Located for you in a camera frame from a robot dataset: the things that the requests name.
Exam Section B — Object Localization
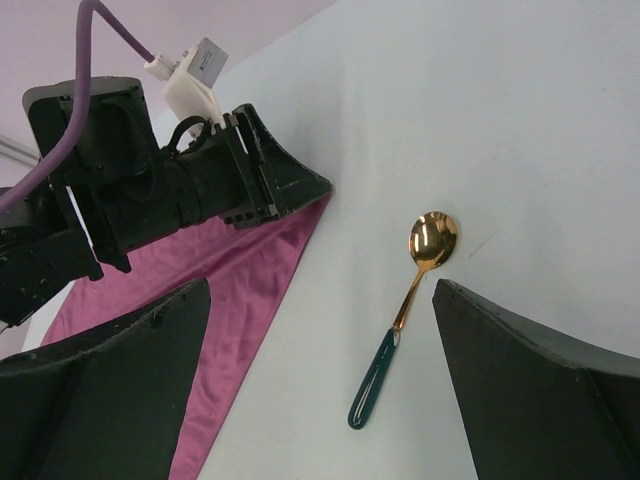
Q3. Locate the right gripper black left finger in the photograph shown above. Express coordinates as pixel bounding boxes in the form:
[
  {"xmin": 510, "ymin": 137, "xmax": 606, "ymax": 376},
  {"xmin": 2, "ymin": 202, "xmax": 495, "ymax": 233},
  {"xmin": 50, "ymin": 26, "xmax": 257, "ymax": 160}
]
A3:
[{"xmin": 1, "ymin": 279, "xmax": 211, "ymax": 479}]

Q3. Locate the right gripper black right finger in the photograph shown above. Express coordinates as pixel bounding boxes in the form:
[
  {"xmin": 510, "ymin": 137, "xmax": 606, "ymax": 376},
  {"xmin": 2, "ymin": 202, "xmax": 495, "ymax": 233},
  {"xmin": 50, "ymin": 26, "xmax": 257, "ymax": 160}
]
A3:
[{"xmin": 432, "ymin": 280, "xmax": 639, "ymax": 479}]

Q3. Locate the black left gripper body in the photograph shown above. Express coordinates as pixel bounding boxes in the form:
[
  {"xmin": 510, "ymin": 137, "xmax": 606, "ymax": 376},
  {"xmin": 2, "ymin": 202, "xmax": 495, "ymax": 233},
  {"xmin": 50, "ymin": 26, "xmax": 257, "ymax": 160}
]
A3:
[{"xmin": 23, "ymin": 77, "xmax": 276, "ymax": 273}]

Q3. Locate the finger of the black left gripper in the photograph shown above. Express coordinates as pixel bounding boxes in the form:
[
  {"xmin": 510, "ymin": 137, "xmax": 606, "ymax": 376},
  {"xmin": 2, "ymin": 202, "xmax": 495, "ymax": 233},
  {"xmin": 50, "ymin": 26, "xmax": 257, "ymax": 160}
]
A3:
[{"xmin": 230, "ymin": 104, "xmax": 333, "ymax": 218}]

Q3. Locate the purple cloth napkin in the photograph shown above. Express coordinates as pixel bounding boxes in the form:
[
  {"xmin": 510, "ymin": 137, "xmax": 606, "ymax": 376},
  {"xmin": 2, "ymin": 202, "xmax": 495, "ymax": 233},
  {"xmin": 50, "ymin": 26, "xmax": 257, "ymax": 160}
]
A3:
[{"xmin": 42, "ymin": 198, "xmax": 329, "ymax": 479}]

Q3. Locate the gold spoon teal handle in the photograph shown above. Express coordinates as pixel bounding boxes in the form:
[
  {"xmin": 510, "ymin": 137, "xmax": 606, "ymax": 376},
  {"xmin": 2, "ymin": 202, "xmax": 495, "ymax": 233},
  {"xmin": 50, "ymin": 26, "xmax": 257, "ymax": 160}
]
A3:
[{"xmin": 347, "ymin": 211, "xmax": 458, "ymax": 430}]

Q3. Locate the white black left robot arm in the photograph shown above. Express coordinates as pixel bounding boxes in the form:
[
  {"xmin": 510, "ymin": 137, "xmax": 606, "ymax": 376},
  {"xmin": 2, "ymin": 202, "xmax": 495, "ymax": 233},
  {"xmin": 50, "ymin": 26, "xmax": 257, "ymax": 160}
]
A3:
[{"xmin": 1, "ymin": 77, "xmax": 333, "ymax": 327}]

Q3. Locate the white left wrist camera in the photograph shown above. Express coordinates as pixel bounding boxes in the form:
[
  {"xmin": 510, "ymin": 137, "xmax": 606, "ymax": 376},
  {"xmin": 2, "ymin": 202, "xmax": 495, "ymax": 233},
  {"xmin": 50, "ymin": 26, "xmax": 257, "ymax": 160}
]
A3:
[{"xmin": 144, "ymin": 38, "xmax": 228, "ymax": 124}]

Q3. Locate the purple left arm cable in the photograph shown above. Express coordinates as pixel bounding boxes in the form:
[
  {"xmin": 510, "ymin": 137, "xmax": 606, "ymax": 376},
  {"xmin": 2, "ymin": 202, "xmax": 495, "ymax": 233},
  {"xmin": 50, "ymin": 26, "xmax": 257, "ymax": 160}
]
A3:
[{"xmin": 0, "ymin": 0, "xmax": 157, "ymax": 213}]

